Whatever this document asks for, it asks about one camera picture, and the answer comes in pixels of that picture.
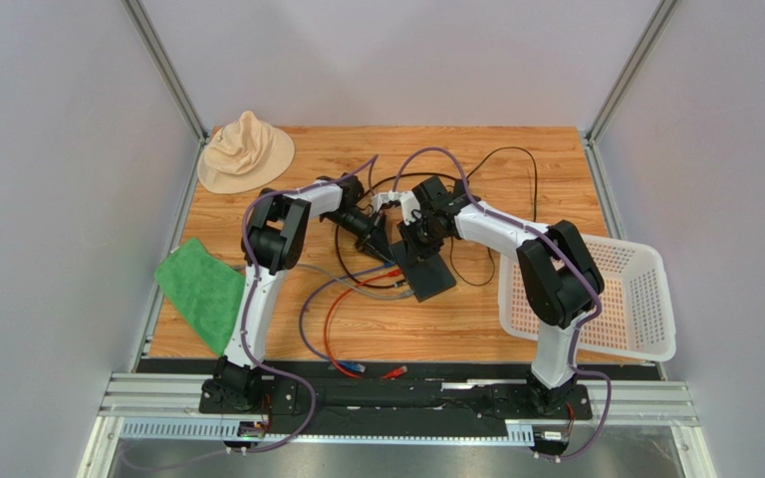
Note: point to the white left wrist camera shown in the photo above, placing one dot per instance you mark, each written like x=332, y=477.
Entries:
x=383, y=200

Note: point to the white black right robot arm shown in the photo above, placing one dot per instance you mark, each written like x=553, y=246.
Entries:
x=562, y=282

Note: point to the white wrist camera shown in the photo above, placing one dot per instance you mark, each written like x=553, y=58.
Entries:
x=409, y=206
x=383, y=200

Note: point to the white plastic mesh basket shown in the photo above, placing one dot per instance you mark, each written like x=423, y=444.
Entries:
x=637, y=319

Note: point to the aluminium front frame rail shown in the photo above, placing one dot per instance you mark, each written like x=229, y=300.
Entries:
x=149, y=425

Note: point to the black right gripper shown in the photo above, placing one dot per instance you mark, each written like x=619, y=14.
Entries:
x=416, y=246

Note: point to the black network switch box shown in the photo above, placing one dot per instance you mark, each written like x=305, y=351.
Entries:
x=428, y=278

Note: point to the green microfiber cloth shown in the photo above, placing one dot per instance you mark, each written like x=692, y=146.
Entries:
x=206, y=292

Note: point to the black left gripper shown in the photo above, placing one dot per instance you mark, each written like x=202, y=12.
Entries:
x=375, y=235

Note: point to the beige bucket hat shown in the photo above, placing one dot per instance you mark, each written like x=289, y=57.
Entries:
x=244, y=155

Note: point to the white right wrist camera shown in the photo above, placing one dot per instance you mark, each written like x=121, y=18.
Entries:
x=409, y=206

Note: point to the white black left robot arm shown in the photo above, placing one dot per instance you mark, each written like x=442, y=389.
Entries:
x=274, y=232

